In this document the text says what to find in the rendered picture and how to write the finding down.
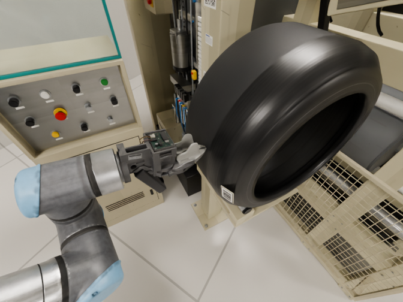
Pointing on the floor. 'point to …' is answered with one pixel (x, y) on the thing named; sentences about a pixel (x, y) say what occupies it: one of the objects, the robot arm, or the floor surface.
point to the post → (238, 23)
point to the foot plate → (206, 217)
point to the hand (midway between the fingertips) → (201, 151)
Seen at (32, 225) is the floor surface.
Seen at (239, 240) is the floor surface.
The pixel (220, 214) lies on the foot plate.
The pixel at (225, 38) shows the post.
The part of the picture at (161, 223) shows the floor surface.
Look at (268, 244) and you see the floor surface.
